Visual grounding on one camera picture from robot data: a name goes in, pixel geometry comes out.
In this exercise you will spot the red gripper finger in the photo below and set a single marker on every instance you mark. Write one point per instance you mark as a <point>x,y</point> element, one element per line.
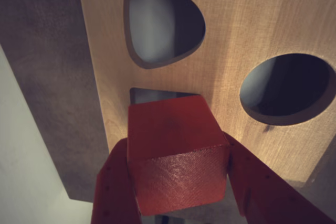
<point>262,197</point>
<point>113,195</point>

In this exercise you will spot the red cube block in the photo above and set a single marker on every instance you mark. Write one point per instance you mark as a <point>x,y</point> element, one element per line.
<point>173,155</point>

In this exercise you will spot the wooden shape sorter box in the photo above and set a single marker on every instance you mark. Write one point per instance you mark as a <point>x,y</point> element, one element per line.
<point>47,77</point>
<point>236,24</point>

